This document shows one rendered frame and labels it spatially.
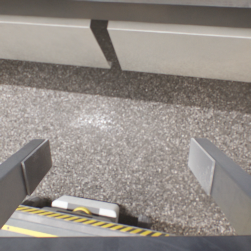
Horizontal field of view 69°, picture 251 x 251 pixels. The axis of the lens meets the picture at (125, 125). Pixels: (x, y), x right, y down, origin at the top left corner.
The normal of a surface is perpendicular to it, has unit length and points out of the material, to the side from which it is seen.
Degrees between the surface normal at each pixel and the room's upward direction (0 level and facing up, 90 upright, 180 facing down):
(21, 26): 90
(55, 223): 0
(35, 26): 90
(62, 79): 0
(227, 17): 90
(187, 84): 0
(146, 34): 90
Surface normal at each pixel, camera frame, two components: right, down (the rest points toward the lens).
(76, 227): -0.13, -0.10
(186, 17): -0.15, 0.98
